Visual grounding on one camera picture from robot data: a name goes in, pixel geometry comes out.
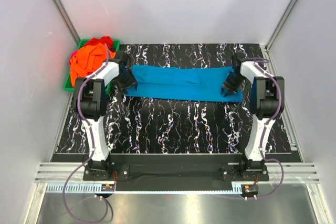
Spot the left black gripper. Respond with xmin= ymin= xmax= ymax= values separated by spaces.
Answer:
xmin=113 ymin=69 xmax=137 ymax=95

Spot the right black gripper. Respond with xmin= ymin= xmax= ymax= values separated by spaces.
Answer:
xmin=220 ymin=72 xmax=244 ymax=97

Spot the blue t shirt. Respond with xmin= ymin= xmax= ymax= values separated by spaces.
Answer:
xmin=126 ymin=65 xmax=243 ymax=103

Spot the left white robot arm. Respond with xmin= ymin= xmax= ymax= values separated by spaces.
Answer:
xmin=73 ymin=51 xmax=138 ymax=180

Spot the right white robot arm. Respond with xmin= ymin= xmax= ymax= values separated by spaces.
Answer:
xmin=221 ymin=51 xmax=285 ymax=180

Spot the red t shirt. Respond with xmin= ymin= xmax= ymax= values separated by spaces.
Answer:
xmin=84 ymin=36 xmax=114 ymax=49

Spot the orange t shirt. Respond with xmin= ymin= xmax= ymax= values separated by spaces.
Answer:
xmin=70 ymin=44 xmax=107 ymax=87

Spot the pink t shirt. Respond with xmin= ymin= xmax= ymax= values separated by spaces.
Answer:
xmin=68 ymin=49 xmax=78 ymax=66

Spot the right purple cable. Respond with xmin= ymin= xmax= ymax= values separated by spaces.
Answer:
xmin=217 ymin=57 xmax=285 ymax=200

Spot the purple cable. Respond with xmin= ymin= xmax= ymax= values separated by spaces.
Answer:
xmin=217 ymin=57 xmax=285 ymax=200
xmin=62 ymin=42 xmax=115 ymax=221

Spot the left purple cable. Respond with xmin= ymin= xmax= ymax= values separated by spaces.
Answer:
xmin=62 ymin=42 xmax=115 ymax=221

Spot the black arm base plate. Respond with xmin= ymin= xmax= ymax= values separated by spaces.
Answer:
xmin=83 ymin=154 xmax=269 ymax=182

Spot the white slotted cable duct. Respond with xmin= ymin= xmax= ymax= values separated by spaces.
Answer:
xmin=46 ymin=182 xmax=242 ymax=195

